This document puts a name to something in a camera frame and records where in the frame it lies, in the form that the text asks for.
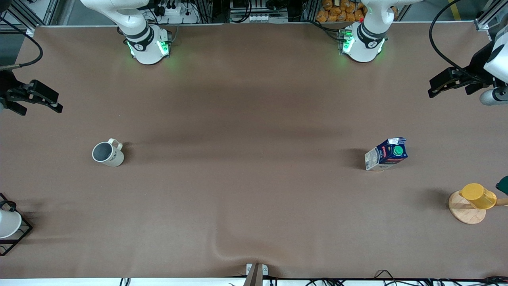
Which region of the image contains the cream ceramic mug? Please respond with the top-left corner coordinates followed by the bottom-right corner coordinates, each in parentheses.
top-left (92, 138), bottom-right (125, 167)

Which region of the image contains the blue milk carton green cap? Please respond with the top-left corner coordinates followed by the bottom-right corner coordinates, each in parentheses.
top-left (364, 137), bottom-right (408, 172)

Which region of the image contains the yellow plastic cup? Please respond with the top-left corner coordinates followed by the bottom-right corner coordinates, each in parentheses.
top-left (459, 183), bottom-right (497, 210)

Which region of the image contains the white cup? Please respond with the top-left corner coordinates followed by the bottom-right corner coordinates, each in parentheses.
top-left (0, 209), bottom-right (22, 239)

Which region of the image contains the wooden cup stand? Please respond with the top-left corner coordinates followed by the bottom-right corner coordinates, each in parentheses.
top-left (448, 190), bottom-right (508, 225)

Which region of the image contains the bag of bread rolls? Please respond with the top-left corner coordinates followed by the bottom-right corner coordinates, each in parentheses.
top-left (316, 0), bottom-right (368, 23)

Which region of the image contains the long white power strip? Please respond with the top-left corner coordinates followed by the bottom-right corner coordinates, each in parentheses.
top-left (230, 14), bottom-right (289, 23)

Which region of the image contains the brown table cloth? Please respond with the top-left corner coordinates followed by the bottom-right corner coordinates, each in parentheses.
top-left (0, 22), bottom-right (508, 279)

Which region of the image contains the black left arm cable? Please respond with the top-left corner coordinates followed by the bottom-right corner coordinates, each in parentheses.
top-left (429, 0), bottom-right (491, 85)

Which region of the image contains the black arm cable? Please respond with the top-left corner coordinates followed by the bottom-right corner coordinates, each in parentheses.
top-left (429, 0), bottom-right (491, 85)
top-left (0, 16), bottom-right (43, 71)

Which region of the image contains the aluminium frame profile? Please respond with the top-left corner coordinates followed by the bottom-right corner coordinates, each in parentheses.
top-left (474, 0), bottom-right (508, 31)
top-left (0, 0), bottom-right (60, 31)

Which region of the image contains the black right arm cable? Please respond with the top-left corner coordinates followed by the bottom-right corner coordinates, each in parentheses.
top-left (0, 16), bottom-right (43, 71)

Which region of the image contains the black wire rack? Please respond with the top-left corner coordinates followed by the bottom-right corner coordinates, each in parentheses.
top-left (0, 193), bottom-right (33, 257)

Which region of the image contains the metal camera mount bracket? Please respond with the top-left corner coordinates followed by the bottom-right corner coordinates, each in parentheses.
top-left (243, 263), bottom-right (269, 286)

